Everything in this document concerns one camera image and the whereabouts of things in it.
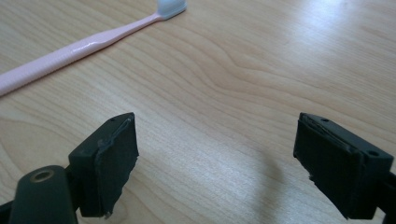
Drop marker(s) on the pink toothbrush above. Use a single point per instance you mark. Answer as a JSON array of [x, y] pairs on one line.
[[77, 49]]

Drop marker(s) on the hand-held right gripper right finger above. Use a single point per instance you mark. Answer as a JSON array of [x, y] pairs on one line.
[[339, 165]]

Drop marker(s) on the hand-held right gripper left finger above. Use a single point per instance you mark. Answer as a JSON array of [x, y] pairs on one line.
[[106, 165]]

